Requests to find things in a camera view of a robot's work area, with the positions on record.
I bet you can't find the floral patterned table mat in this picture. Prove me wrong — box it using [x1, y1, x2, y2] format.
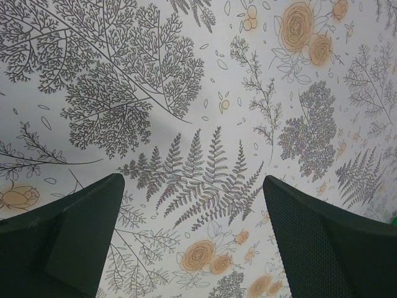
[1, 1, 396, 297]

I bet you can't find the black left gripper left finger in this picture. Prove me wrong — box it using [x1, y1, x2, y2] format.
[1, 174, 125, 297]

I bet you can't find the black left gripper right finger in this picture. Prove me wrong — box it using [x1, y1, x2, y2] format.
[263, 175, 396, 297]

